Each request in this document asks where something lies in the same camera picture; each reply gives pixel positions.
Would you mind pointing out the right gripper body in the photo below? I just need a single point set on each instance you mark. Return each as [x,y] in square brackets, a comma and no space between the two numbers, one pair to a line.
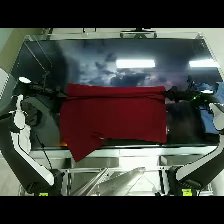
[170,94]

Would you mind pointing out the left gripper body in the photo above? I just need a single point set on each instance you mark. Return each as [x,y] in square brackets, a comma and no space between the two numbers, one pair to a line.
[58,95]

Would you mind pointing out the red T-shirt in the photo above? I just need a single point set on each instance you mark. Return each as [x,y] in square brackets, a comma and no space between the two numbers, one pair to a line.
[113,116]

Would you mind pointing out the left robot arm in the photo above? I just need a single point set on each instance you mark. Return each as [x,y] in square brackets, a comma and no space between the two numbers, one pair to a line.
[20,160]

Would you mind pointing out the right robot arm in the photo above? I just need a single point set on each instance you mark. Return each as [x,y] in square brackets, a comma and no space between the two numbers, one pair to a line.
[200,166]

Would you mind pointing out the silver frame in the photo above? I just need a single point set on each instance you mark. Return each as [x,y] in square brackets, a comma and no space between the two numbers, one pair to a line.
[116,173]

